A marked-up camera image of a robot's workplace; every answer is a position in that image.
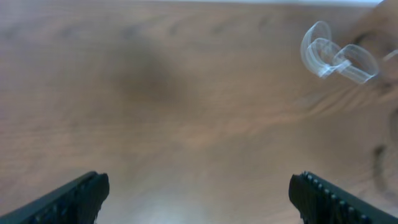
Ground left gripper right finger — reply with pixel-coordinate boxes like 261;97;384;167
289;171;397;224

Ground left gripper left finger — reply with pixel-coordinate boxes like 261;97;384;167
1;171;109;224

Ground white cable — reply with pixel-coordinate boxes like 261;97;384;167
300;21;398;85

